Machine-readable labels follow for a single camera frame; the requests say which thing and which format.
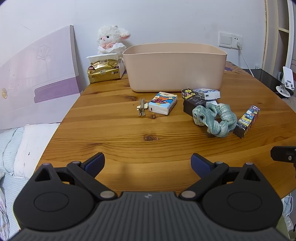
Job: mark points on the purple patterned mat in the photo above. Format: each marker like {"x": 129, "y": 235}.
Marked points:
{"x": 232, "y": 67}

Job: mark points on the dark brown box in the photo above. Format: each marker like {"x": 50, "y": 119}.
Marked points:
{"x": 192, "y": 105}

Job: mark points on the light blue checked blanket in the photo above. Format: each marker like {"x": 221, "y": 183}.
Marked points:
{"x": 9, "y": 150}

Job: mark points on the black cabinet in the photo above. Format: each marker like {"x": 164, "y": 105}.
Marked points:
{"x": 266, "y": 80}

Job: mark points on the white pillow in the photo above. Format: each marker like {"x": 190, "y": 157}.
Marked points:
{"x": 37, "y": 148}

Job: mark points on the white phone stand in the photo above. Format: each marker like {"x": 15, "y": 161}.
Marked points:
{"x": 288, "y": 80}

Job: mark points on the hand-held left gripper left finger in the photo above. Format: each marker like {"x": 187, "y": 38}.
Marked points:
{"x": 95, "y": 163}

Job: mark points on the wooden hair clip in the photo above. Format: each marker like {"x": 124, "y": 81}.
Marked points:
{"x": 141, "y": 107}

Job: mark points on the blue and white packet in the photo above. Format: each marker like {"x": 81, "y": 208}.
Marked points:
{"x": 207, "y": 93}

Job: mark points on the cream wardrobe frame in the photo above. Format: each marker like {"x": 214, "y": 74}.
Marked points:
{"x": 275, "y": 34}

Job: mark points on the pink plastic storage bin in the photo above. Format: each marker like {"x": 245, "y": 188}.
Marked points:
{"x": 173, "y": 69}

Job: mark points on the white wall switch socket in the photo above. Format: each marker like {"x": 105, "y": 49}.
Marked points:
{"x": 226, "y": 39}

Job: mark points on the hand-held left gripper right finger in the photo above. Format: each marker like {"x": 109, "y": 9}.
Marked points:
{"x": 199, "y": 164}

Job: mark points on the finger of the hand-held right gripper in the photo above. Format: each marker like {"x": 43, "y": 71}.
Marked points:
{"x": 282, "y": 153}

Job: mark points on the small black star box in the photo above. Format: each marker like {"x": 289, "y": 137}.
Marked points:
{"x": 187, "y": 93}

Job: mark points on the green checked scrunchie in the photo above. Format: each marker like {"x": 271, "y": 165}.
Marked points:
{"x": 222, "y": 125}

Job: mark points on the gold tissue pack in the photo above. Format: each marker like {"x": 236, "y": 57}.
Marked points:
{"x": 104, "y": 70}

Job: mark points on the long colourful cartoon box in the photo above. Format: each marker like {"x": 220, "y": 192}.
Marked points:
{"x": 246, "y": 121}

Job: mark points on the cartoon pocket tissue pack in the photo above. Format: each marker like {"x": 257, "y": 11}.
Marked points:
{"x": 163, "y": 103}

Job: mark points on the white plush lamb toy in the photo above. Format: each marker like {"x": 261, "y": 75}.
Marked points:
{"x": 110, "y": 38}

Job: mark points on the pink and purple headboard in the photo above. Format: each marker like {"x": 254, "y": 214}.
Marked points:
{"x": 39, "y": 76}

